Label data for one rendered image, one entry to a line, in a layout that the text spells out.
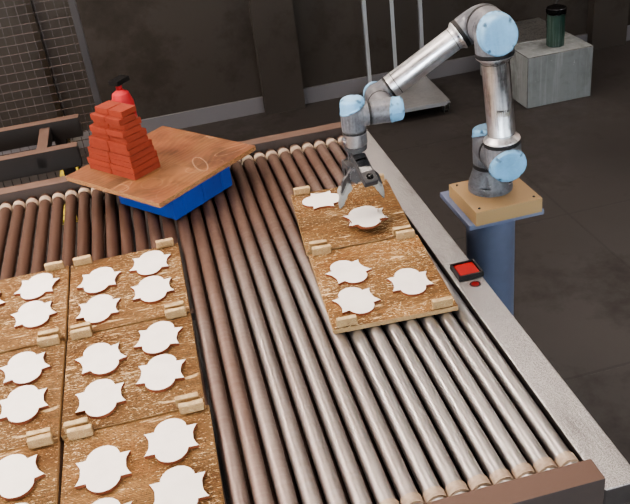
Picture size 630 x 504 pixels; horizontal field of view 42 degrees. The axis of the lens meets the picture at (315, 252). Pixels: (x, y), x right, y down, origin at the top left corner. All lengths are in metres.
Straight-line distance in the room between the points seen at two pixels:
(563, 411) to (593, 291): 2.06
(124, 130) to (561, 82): 3.75
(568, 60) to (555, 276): 2.25
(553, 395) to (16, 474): 1.25
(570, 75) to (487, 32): 3.58
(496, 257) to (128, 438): 1.49
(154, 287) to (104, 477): 0.76
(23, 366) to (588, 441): 1.45
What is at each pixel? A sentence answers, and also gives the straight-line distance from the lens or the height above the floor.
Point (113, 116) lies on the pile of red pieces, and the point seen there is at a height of 1.27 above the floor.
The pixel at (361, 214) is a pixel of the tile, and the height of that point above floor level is 0.97.
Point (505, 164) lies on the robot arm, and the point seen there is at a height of 1.10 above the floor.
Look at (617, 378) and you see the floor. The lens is 3.56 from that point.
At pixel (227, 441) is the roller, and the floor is 0.92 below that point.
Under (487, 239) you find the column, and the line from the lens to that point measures 2.93.
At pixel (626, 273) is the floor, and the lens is 4.19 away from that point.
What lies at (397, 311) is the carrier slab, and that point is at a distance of 2.28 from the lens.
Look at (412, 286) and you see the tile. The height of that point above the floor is 0.94.
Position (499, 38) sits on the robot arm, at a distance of 2.52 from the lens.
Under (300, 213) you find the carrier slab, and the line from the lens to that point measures 2.81.
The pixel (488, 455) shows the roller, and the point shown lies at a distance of 1.89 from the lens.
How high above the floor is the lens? 2.27
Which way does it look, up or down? 31 degrees down
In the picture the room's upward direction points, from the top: 7 degrees counter-clockwise
